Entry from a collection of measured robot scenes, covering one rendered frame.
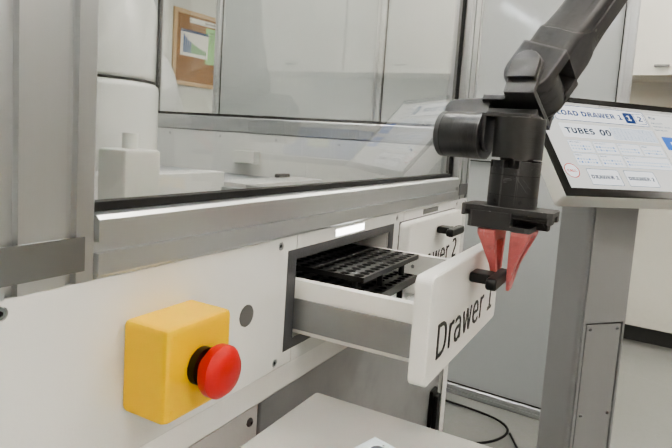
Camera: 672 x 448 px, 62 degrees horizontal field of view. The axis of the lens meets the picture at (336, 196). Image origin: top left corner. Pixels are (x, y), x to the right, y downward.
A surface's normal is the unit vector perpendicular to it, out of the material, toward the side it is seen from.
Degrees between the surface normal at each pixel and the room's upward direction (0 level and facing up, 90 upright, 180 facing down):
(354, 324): 90
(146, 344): 90
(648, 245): 90
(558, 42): 62
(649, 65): 90
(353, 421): 0
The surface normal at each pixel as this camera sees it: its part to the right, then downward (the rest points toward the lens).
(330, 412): 0.07, -0.99
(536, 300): -0.54, 0.05
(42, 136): 0.87, 0.11
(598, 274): 0.31, 0.12
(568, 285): -0.95, -0.03
